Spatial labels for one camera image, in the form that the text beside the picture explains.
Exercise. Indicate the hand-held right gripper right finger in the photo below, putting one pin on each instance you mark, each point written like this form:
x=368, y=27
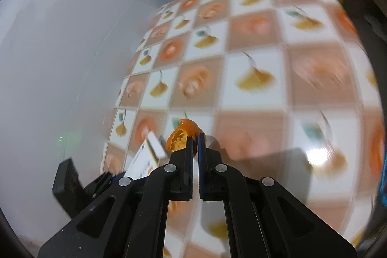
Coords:
x=200, y=173

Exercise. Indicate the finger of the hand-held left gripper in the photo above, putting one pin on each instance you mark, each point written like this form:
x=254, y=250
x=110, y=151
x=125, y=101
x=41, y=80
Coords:
x=99, y=184

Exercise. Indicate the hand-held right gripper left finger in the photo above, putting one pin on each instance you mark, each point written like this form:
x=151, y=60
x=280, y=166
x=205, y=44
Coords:
x=190, y=173

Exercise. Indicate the orange fruit peel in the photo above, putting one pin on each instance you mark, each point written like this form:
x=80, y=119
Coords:
x=184, y=131

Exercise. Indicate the white and yellow carton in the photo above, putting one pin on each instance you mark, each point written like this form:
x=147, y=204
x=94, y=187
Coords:
x=142, y=158

